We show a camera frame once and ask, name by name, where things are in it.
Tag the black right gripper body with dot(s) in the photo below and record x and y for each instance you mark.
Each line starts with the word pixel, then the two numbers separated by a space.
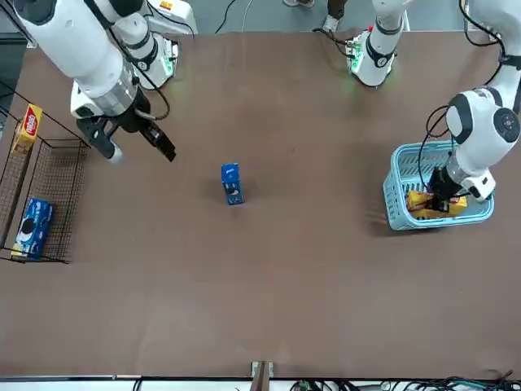
pixel 130 118

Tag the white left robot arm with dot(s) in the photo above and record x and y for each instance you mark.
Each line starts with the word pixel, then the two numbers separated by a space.
pixel 488 134

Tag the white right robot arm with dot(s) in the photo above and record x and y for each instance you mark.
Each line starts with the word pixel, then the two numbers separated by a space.
pixel 81 49

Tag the aluminium camera post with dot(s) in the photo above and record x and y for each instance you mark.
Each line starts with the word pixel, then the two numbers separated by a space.
pixel 262 374

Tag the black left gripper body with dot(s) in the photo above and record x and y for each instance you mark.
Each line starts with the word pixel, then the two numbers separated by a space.
pixel 441 183

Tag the blue cookie box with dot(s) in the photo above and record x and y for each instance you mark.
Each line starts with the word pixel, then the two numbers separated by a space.
pixel 233 183
pixel 32 228

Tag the light blue plastic basket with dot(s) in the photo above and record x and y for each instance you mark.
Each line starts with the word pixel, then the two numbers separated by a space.
pixel 397 195

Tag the white box with warning label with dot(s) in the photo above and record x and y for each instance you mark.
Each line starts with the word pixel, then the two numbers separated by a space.
pixel 175 16

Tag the person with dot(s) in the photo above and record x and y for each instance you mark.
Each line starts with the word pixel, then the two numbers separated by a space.
pixel 334 16

